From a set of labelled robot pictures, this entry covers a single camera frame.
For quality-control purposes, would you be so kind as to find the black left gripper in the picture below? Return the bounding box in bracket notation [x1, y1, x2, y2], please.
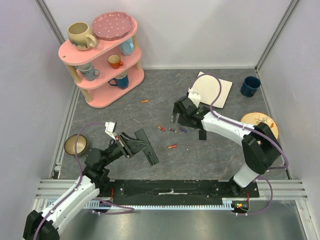
[101, 131, 151, 167]

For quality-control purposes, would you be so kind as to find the black remote control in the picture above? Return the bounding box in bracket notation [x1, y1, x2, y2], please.
[134, 128, 159, 166]

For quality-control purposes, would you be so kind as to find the black remote battery cover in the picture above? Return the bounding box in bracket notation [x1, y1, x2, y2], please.
[198, 129, 207, 141]

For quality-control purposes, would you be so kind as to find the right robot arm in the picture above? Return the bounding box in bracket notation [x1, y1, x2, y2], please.
[171, 96, 283, 197]

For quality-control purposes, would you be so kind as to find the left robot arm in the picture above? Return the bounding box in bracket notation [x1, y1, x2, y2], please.
[22, 129, 155, 240]

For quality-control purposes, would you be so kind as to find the white square plate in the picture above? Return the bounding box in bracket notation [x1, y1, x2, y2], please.
[189, 71, 233, 109]

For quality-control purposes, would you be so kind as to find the brown ceramic bowl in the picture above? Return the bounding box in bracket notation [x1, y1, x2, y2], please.
[64, 134, 88, 156]

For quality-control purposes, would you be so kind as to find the dark teal mug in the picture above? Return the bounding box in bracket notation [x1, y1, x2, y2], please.
[108, 71, 129, 90]

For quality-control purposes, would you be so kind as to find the round wooden bird plate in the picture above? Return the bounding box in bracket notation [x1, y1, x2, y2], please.
[240, 112, 279, 140]

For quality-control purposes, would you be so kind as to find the pink three-tier shelf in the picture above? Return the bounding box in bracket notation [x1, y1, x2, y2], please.
[58, 19, 145, 108]

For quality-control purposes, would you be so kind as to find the navy blue mug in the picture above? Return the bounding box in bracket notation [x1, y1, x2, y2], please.
[240, 76, 261, 97]

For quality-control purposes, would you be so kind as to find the orange mug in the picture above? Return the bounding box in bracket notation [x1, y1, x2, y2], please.
[107, 54, 124, 70]

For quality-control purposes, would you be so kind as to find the light blue mug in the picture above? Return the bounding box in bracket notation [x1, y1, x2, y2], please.
[118, 37, 135, 56]

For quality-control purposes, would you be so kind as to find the grey blue mug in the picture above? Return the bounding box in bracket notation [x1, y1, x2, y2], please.
[78, 62, 100, 82]

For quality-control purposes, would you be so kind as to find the pink dotted plate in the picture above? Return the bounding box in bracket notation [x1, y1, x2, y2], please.
[91, 11, 133, 41]

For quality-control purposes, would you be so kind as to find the beige ceramic mug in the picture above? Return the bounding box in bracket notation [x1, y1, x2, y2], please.
[67, 22, 98, 51]

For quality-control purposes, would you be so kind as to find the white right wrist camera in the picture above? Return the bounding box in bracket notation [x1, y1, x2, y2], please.
[187, 88, 201, 108]

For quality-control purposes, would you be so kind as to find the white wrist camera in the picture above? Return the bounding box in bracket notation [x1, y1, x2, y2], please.
[104, 121, 117, 139]
[187, 88, 201, 108]

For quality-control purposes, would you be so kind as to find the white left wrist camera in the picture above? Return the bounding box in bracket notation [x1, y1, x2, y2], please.
[104, 121, 117, 139]

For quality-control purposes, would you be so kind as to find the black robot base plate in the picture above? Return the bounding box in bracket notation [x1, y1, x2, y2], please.
[98, 179, 260, 205]

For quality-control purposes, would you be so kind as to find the slotted cable duct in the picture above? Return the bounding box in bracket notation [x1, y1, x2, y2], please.
[83, 199, 249, 211]

